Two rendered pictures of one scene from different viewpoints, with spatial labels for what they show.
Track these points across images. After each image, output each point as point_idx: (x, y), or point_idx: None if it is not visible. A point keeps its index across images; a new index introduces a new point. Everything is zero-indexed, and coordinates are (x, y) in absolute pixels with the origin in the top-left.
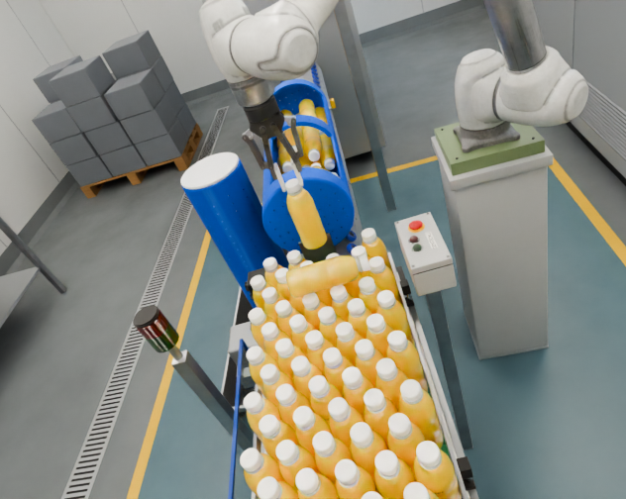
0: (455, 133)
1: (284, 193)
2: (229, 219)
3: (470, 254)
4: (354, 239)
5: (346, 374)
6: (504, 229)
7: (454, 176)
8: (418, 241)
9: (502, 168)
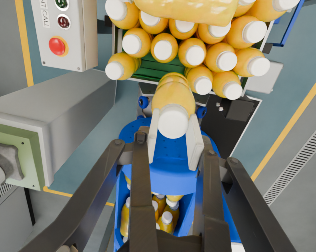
0: (22, 175)
1: (184, 167)
2: (225, 207)
3: (79, 98)
4: (139, 115)
5: None
6: (46, 97)
7: (37, 131)
8: (58, 16)
9: None
